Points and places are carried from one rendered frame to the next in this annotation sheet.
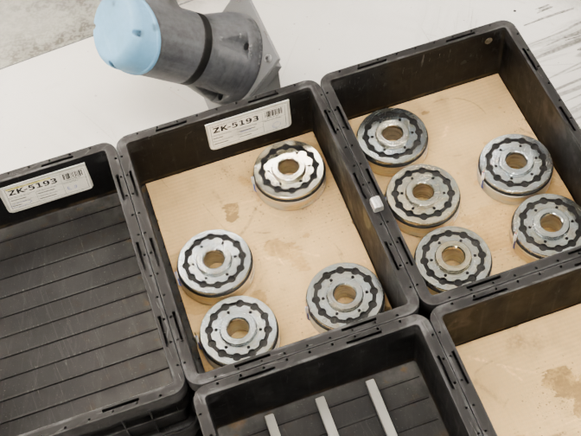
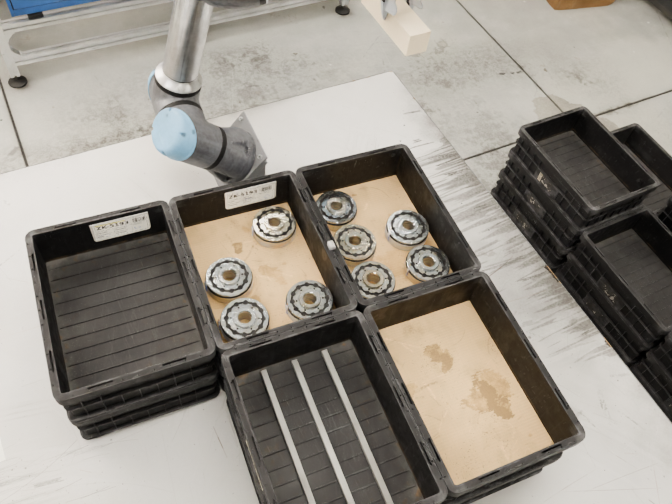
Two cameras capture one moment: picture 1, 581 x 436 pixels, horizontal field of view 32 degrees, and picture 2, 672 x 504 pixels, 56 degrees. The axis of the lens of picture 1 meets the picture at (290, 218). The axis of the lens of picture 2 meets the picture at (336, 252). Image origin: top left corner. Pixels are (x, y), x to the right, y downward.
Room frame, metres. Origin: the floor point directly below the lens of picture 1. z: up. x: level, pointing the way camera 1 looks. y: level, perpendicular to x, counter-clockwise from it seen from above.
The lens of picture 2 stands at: (-0.04, 0.13, 2.06)
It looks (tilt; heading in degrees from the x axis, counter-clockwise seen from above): 55 degrees down; 341
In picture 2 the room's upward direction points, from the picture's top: 10 degrees clockwise
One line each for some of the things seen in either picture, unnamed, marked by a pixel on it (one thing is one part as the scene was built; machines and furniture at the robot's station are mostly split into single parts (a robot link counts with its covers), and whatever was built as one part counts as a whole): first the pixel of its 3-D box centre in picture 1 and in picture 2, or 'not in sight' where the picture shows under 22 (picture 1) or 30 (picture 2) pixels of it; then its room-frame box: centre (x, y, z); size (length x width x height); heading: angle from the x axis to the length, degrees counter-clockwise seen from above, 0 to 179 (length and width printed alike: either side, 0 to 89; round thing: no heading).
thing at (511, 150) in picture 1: (516, 161); (408, 225); (0.82, -0.32, 0.86); 0.05 x 0.05 x 0.01
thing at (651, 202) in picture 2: not in sight; (629, 185); (1.35, -1.50, 0.26); 0.40 x 0.30 x 0.23; 17
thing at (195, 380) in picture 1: (258, 223); (259, 253); (0.74, 0.04, 0.92); 0.40 x 0.30 x 0.02; 12
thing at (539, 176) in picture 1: (515, 163); (407, 226); (0.82, -0.32, 0.86); 0.10 x 0.10 x 0.01
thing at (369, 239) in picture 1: (263, 243); (259, 266); (0.74, 0.04, 0.87); 0.40 x 0.30 x 0.11; 12
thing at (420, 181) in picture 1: (423, 192); (355, 240); (0.79, -0.19, 0.86); 0.05 x 0.05 x 0.01
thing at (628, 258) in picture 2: not in sight; (630, 292); (0.85, -1.23, 0.31); 0.40 x 0.30 x 0.34; 17
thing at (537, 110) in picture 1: (468, 176); (380, 233); (0.80, -0.25, 0.87); 0.40 x 0.30 x 0.11; 12
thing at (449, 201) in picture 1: (423, 194); (354, 242); (0.79, -0.19, 0.86); 0.10 x 0.10 x 0.01
